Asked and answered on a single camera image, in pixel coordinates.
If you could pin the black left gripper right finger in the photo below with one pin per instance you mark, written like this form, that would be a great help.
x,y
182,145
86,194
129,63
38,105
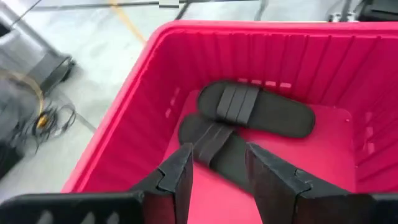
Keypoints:
x,y
280,193

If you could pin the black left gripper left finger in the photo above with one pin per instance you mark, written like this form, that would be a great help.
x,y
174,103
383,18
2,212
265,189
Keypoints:
x,y
168,199

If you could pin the black rubber slide sandal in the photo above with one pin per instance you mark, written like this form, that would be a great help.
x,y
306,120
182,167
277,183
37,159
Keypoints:
x,y
280,118
230,155

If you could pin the red plastic storage bin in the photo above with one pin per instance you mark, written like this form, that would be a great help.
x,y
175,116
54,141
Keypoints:
x,y
311,155

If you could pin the grey machine base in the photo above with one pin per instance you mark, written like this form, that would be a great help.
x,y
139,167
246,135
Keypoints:
x,y
31,53

